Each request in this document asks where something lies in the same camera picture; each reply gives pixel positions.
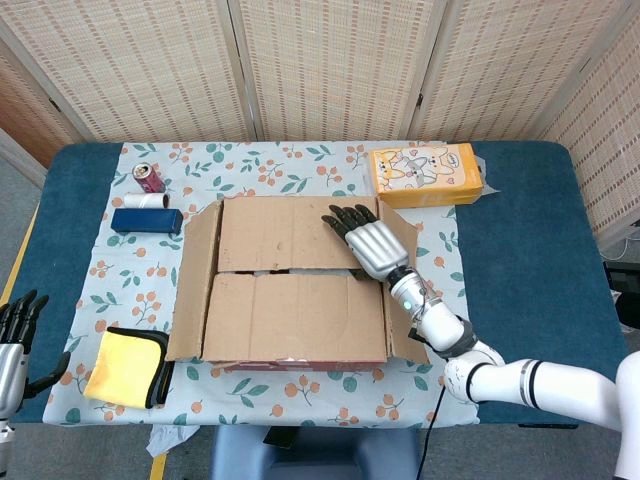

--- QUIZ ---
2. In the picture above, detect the yellow cloth with black trim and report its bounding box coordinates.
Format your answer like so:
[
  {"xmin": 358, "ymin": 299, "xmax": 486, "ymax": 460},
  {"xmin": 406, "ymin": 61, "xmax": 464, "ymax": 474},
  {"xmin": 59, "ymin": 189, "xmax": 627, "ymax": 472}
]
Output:
[{"xmin": 82, "ymin": 325, "xmax": 176, "ymax": 411}]

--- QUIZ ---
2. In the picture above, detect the white floor cable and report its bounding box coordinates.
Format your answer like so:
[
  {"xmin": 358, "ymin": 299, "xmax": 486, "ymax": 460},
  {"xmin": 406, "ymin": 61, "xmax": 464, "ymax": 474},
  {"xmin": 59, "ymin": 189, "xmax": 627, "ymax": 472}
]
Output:
[{"xmin": 599, "ymin": 238, "xmax": 633, "ymax": 261}]

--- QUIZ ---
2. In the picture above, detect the black plastic bin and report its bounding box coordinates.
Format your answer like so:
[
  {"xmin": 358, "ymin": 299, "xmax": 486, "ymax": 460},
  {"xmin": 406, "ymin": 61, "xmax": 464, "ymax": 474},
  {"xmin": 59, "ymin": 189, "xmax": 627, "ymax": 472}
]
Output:
[{"xmin": 603, "ymin": 259, "xmax": 640, "ymax": 326}]

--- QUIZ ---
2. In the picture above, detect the orange cartoon tissue pack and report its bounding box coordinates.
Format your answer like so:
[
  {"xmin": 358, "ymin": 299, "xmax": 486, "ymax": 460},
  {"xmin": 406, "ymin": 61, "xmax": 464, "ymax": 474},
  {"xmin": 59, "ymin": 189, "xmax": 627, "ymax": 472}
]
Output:
[{"xmin": 368, "ymin": 142, "xmax": 486, "ymax": 210}]

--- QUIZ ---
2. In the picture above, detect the floral pale blue tablecloth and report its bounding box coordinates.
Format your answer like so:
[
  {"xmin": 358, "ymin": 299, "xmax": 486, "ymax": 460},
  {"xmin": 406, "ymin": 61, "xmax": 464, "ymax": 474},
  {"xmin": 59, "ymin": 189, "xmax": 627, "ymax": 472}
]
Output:
[{"xmin": 42, "ymin": 141, "xmax": 482, "ymax": 429}]

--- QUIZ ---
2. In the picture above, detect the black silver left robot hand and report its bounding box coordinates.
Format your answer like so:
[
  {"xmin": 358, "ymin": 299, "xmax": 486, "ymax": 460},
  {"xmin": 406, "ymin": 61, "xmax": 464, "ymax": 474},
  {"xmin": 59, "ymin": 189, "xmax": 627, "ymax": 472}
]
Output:
[{"xmin": 0, "ymin": 289, "xmax": 72, "ymax": 416}]

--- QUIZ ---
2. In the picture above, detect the dark blue rectangular box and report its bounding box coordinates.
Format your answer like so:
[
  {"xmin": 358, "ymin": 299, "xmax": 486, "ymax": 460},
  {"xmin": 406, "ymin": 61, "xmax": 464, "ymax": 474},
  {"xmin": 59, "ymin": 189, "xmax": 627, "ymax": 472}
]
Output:
[{"xmin": 110, "ymin": 207, "xmax": 183, "ymax": 237}]

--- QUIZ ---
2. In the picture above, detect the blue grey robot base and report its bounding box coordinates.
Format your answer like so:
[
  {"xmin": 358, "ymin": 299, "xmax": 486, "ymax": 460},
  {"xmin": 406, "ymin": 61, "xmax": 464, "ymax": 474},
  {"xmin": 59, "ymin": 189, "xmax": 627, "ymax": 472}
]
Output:
[{"xmin": 208, "ymin": 426, "xmax": 424, "ymax": 480}]

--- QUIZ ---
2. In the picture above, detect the white tape roll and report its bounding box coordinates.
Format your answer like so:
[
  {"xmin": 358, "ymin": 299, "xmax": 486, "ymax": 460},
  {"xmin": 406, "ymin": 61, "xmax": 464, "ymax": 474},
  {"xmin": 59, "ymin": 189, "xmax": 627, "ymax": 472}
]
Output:
[{"xmin": 123, "ymin": 192, "xmax": 171, "ymax": 210}]

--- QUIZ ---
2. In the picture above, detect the red drink can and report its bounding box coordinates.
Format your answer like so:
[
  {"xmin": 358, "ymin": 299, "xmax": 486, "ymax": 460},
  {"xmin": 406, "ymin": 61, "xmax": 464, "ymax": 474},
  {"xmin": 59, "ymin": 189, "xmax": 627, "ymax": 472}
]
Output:
[{"xmin": 131, "ymin": 163, "xmax": 167, "ymax": 195}]

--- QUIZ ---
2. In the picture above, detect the red cardboard shipping box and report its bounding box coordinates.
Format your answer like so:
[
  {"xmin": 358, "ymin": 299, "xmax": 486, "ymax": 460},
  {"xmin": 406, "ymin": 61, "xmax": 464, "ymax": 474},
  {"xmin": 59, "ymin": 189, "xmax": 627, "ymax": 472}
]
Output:
[{"xmin": 166, "ymin": 194, "xmax": 432, "ymax": 374}]

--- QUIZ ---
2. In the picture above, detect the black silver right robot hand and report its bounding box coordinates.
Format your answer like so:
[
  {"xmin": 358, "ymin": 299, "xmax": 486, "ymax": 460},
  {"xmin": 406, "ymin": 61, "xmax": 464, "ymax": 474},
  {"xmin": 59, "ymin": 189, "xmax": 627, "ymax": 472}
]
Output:
[{"xmin": 321, "ymin": 203, "xmax": 411, "ymax": 282}]

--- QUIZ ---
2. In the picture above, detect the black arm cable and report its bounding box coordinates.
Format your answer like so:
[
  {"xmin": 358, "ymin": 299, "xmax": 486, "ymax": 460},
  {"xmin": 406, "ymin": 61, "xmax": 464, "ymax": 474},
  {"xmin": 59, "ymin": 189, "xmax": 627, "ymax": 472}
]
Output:
[{"xmin": 418, "ymin": 372, "xmax": 448, "ymax": 480}]

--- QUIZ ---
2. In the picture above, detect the woven bamboo folding screen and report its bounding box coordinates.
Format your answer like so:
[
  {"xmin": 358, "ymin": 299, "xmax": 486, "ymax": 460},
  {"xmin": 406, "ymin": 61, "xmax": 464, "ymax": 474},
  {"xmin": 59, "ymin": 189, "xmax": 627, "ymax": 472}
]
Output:
[{"xmin": 0, "ymin": 0, "xmax": 640, "ymax": 251}]

